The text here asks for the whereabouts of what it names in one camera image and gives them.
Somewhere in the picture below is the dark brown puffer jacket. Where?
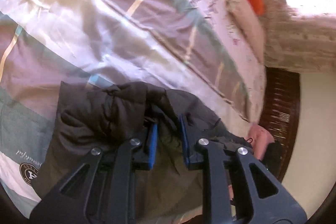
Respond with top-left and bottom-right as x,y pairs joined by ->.
32,82 -> 251,223

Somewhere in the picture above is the person's bare hand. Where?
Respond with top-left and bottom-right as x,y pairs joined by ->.
246,123 -> 275,160

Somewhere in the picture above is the beige fuzzy blanket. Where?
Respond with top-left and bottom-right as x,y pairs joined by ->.
260,0 -> 335,72

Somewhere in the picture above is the pink floral pillow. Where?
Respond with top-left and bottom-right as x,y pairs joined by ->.
183,0 -> 266,64

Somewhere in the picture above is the plaid bed sheet with logo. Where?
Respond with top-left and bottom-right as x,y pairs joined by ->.
1,0 -> 265,217

